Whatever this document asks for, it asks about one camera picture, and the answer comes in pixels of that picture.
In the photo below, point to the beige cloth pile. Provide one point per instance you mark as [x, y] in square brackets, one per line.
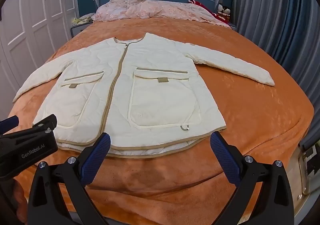
[86, 17]

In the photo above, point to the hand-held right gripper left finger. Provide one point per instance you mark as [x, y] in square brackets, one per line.
[97, 156]

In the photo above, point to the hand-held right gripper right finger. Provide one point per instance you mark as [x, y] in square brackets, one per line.
[224, 156]

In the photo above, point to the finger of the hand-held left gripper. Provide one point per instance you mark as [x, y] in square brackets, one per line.
[46, 123]
[8, 123]

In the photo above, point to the grey pleated curtain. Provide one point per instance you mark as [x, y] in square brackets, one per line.
[275, 14]

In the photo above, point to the cream quilted jacket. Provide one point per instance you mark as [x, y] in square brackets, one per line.
[155, 95]

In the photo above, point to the white and red plush doll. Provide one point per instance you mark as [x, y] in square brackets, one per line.
[220, 9]
[226, 12]

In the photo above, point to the blue-grey nightstand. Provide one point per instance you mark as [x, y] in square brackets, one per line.
[77, 30]
[232, 26]

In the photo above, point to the orange fleece blanket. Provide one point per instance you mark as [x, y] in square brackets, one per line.
[250, 115]

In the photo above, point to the pink floral quilt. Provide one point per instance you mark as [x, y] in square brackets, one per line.
[150, 8]

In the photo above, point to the white panelled wardrobe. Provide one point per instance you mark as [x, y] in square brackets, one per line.
[37, 14]

